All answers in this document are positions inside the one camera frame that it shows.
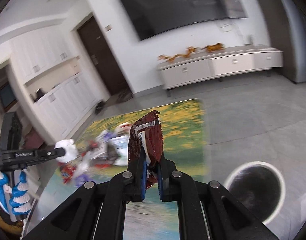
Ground wall mounted black television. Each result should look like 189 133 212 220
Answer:
120 0 247 40

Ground brown door mat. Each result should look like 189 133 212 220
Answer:
115 89 133 103

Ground dark brown entrance door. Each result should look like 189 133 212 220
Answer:
77 17 130 95

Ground white round trash bin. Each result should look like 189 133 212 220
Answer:
224 161 286 225

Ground white tv cabinet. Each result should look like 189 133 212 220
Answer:
157 45 284 96

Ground grey refrigerator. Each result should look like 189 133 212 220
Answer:
270 0 306 84

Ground brown snack wrapper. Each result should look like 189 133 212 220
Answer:
127 109 164 189

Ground black shoes by door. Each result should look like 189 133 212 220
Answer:
94 100 105 115

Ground orange dragon figurine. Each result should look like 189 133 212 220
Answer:
158 46 198 62

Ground flower landscape floor rug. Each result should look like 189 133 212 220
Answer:
33 100 208 239

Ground white tissue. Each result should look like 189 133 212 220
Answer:
55 139 78 164

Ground white wall cabinet unit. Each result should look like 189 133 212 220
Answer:
9 25 109 143

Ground orange tiger figurine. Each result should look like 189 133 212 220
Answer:
202 43 225 53

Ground left hand blue white glove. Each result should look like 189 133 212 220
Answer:
0 171 31 216

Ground brown jacket left forearm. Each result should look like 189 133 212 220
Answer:
0 207 24 239

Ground red snack packet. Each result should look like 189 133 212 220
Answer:
60 164 76 184

